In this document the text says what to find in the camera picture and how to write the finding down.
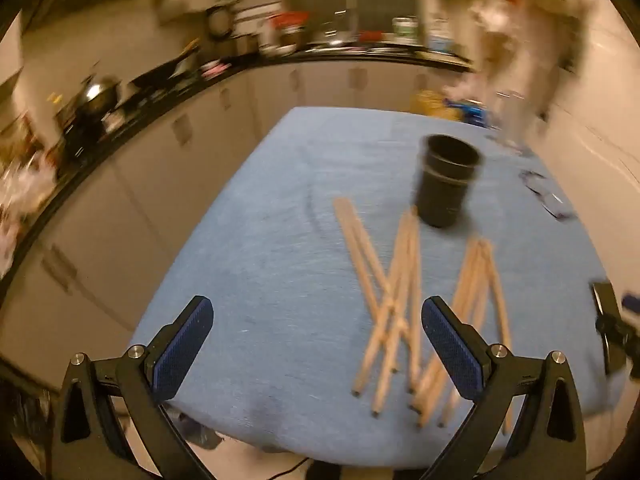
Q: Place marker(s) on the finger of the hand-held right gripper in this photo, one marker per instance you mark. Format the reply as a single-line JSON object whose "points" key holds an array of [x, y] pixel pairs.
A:
{"points": [[606, 310], [632, 304]]}

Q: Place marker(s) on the bunch of wooden chopsticks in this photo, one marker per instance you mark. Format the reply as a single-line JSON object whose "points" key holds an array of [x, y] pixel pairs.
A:
{"points": [[400, 285]]}

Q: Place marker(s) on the pink cloth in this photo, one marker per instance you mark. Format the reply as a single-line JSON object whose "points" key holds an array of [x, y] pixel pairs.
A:
{"points": [[216, 70]]}

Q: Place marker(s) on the metal wok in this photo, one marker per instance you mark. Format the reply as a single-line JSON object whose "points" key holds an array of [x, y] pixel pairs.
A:
{"points": [[97, 94]]}

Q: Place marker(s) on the white bag of flatbreads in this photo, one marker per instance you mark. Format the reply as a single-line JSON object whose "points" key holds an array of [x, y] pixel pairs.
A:
{"points": [[530, 20]]}

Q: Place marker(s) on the black frying pan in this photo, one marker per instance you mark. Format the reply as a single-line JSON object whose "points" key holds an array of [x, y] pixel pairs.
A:
{"points": [[160, 75]]}

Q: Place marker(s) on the blue towel table cover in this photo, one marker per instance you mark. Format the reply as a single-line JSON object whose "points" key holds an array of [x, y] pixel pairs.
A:
{"points": [[260, 260]]}

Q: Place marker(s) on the cream lower kitchen cabinets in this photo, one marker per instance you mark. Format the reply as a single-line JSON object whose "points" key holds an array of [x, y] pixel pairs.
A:
{"points": [[165, 160]]}

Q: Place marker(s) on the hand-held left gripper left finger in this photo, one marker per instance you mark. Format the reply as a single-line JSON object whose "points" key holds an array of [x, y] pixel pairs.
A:
{"points": [[182, 345]]}

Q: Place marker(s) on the dark-framed eyeglasses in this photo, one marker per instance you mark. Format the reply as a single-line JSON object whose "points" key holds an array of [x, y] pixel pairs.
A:
{"points": [[537, 185]]}

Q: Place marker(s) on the white jug green label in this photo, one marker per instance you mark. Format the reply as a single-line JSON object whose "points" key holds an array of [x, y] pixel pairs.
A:
{"points": [[405, 30]]}

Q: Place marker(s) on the black utensil holder cup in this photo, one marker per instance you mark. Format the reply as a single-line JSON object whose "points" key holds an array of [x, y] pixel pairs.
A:
{"points": [[442, 190]]}

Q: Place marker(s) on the blue plastic bag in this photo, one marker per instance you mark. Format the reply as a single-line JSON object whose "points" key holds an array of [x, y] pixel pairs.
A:
{"points": [[467, 112]]}

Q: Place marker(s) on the red plastic basin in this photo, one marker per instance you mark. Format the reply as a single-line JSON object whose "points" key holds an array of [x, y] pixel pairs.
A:
{"points": [[286, 21]]}

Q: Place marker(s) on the black kitchen countertop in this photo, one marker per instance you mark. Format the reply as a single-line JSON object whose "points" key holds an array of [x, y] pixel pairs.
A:
{"points": [[150, 107]]}

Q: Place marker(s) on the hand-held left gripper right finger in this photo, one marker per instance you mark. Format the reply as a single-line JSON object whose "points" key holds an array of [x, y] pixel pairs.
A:
{"points": [[452, 350]]}

